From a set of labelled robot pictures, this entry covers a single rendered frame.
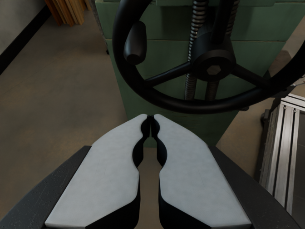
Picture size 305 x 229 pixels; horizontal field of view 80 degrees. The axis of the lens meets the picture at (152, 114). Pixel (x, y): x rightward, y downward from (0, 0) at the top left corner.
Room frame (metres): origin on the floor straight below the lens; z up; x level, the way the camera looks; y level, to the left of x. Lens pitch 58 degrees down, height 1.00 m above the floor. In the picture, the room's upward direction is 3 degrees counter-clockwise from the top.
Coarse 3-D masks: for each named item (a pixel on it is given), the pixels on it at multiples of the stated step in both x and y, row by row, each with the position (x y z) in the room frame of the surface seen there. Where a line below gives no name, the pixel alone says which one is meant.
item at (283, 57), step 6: (282, 54) 0.42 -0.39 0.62; (288, 54) 0.42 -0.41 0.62; (276, 60) 0.39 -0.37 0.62; (282, 60) 0.39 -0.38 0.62; (288, 60) 0.39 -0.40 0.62; (270, 66) 0.37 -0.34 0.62; (276, 66) 0.37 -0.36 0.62; (282, 66) 0.37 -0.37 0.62; (270, 72) 0.35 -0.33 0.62; (276, 72) 0.35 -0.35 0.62; (282, 90) 0.32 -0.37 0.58; (288, 90) 0.32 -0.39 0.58; (276, 96) 0.32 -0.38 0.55; (282, 96) 0.32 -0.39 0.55
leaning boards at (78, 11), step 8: (48, 0) 1.67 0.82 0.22; (56, 0) 1.68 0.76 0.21; (64, 0) 1.69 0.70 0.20; (72, 0) 1.65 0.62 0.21; (80, 0) 1.90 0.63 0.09; (88, 0) 1.89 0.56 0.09; (56, 8) 1.68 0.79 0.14; (64, 8) 1.64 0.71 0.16; (72, 8) 1.67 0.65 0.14; (80, 8) 1.79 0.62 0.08; (88, 8) 1.89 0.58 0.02; (56, 16) 1.66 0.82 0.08; (64, 16) 1.67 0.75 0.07; (72, 16) 1.69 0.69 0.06; (80, 16) 1.68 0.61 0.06; (72, 24) 1.65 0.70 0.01; (80, 24) 1.65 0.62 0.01
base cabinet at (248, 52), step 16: (112, 48) 0.40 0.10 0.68; (160, 48) 0.39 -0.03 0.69; (176, 48) 0.39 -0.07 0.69; (240, 48) 0.37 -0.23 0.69; (256, 48) 0.37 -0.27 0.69; (272, 48) 0.36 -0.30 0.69; (112, 64) 0.41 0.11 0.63; (144, 64) 0.40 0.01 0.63; (160, 64) 0.39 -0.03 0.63; (176, 64) 0.39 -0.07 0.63; (240, 64) 0.37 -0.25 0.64; (256, 64) 0.36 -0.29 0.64; (176, 80) 0.38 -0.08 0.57; (224, 80) 0.37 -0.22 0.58; (240, 80) 0.36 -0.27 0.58; (128, 96) 0.40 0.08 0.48; (176, 96) 0.38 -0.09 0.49; (224, 96) 0.37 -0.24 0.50; (128, 112) 0.40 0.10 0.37; (144, 112) 0.39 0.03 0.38; (160, 112) 0.39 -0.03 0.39; (176, 112) 0.38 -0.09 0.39; (192, 128) 0.37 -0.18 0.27; (208, 128) 0.37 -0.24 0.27; (224, 128) 0.36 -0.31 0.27; (144, 144) 0.40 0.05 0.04; (208, 144) 0.36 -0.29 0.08
